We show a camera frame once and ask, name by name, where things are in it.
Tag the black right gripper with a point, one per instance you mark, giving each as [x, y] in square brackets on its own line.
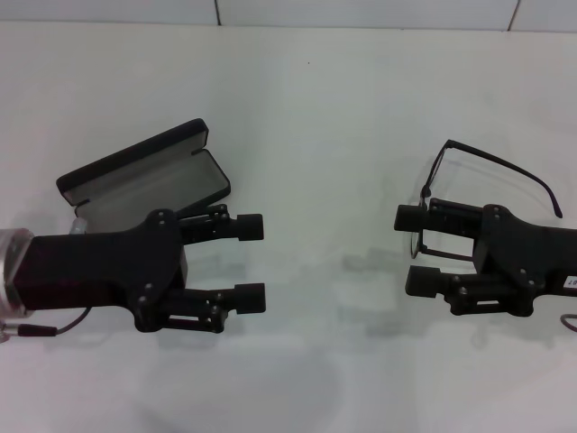
[532, 259]

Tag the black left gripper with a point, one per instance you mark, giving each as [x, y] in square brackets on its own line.
[99, 270]

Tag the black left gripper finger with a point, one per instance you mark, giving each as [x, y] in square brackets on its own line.
[250, 227]
[250, 298]

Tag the black glasses case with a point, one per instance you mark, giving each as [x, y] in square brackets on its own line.
[149, 180]

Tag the black glasses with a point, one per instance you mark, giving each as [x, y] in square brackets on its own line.
[448, 143]

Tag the small silver connector stub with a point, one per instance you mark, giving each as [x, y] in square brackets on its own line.
[79, 226]

